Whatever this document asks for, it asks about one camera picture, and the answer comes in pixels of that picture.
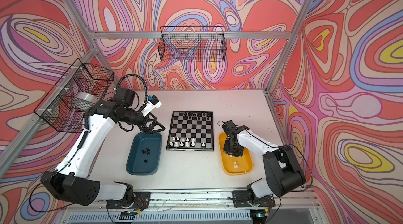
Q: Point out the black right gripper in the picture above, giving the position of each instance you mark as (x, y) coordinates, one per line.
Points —
(226, 149)

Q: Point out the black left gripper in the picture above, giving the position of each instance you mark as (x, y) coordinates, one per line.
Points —
(149, 130)

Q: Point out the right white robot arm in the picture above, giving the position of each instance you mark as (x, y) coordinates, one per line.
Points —
(282, 170)

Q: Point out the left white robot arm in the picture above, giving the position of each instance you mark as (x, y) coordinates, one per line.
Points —
(69, 181)

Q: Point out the black pieces in teal tray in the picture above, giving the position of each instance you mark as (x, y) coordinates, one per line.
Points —
(146, 153)

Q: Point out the black white chess board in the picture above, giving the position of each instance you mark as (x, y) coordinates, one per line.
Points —
(191, 130)

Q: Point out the yellow plastic tray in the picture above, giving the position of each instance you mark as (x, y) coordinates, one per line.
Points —
(245, 163)

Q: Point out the teal plastic tray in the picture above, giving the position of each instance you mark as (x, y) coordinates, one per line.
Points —
(135, 164)

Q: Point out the silver tape roll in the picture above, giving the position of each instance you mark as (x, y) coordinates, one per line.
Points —
(86, 97)

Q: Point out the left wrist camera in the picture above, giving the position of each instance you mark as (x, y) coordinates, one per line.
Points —
(152, 103)

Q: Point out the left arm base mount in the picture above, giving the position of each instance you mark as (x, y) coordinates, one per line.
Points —
(139, 200)

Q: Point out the black wire basket left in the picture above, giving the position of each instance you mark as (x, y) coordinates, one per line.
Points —
(60, 109)

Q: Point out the black wire basket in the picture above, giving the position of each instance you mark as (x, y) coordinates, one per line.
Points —
(192, 43)
(60, 109)

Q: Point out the black wire basket back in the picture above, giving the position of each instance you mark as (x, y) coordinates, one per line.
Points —
(192, 43)

